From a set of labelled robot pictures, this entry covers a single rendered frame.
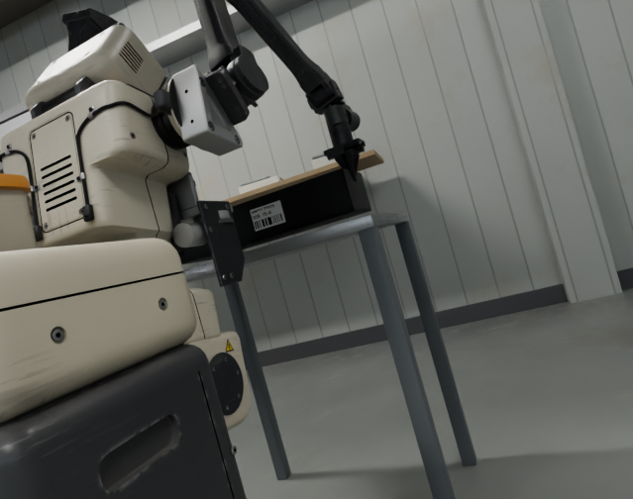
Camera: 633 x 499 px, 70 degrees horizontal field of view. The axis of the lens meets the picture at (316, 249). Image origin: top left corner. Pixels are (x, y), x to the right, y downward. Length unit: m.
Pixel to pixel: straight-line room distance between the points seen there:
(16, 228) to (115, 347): 0.23
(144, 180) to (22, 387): 0.50
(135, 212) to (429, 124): 2.81
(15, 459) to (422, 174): 3.14
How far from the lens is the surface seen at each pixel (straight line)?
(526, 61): 3.43
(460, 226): 3.34
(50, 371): 0.40
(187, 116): 0.75
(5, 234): 0.61
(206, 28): 1.00
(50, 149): 0.85
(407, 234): 1.41
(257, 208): 1.24
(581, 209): 3.35
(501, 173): 3.37
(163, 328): 0.49
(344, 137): 1.22
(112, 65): 0.87
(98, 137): 0.77
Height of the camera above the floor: 0.74
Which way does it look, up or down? 1 degrees up
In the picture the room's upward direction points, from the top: 16 degrees counter-clockwise
